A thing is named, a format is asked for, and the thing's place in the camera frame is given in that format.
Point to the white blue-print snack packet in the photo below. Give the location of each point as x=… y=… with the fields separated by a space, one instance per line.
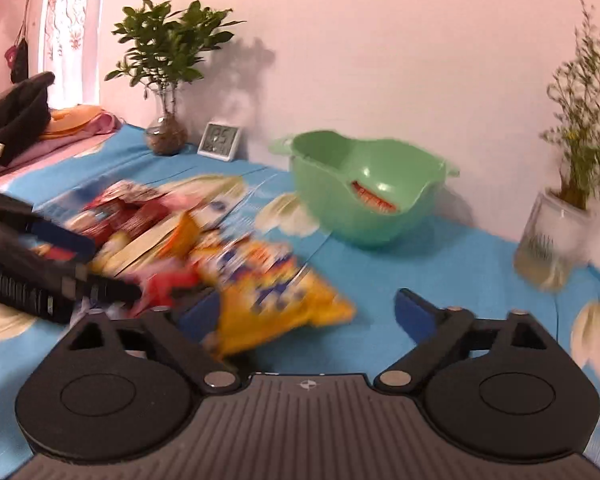
x=225 y=209

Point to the leafy plant in glass vase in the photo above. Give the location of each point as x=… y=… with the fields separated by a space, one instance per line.
x=166 y=136

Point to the red and white snack packet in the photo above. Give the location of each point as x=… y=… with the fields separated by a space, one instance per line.
x=125 y=210

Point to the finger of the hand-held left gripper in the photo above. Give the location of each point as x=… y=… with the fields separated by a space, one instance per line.
x=107 y=287
x=65 y=240

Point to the white floral curtain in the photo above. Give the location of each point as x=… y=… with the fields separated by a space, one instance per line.
x=72 y=35

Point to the orange cloth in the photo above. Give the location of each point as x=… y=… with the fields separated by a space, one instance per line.
x=72 y=119

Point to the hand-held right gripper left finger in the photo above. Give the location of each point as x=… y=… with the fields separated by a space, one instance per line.
x=196 y=319

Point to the dark hanging garment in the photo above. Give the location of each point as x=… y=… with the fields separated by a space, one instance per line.
x=20 y=60

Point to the white digital clock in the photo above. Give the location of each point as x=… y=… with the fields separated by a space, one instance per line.
x=219 y=141

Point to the small red snack packet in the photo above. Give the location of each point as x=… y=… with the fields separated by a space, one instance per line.
x=172 y=285

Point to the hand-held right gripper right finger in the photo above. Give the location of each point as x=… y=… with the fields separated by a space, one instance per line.
x=414 y=312

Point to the green plastic bowl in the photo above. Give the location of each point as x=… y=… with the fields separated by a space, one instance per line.
x=340 y=200

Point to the black cloth bag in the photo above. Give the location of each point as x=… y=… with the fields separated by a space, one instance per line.
x=15 y=115

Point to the blue floral tablecloth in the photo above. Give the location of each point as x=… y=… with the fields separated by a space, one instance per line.
x=430 y=265

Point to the wispy plant in clear pot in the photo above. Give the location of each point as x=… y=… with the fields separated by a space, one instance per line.
x=550 y=240

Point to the orange red snack packet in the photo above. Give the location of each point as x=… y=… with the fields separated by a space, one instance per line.
x=375 y=199

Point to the yellow snack bag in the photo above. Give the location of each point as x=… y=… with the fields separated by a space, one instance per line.
x=280 y=302

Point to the cream yellow snack packet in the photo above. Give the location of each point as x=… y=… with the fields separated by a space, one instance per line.
x=140 y=247

